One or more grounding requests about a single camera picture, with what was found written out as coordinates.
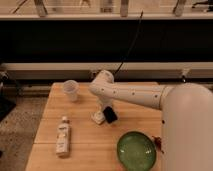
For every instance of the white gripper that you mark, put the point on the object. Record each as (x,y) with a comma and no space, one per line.
(105,102)

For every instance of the black eraser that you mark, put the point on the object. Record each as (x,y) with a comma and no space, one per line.
(110,115)

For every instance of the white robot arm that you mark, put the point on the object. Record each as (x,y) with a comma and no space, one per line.
(187,118)

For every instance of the white sponge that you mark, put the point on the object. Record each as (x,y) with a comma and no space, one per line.
(98,117)

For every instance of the clear plastic cup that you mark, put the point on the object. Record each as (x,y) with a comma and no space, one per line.
(70,88)

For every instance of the white plastic bottle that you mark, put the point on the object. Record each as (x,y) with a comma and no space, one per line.
(63,137)

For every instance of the green glass bowl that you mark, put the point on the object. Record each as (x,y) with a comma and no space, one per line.
(136,151)

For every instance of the red brown small object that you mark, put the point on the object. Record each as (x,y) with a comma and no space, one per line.
(158,143)

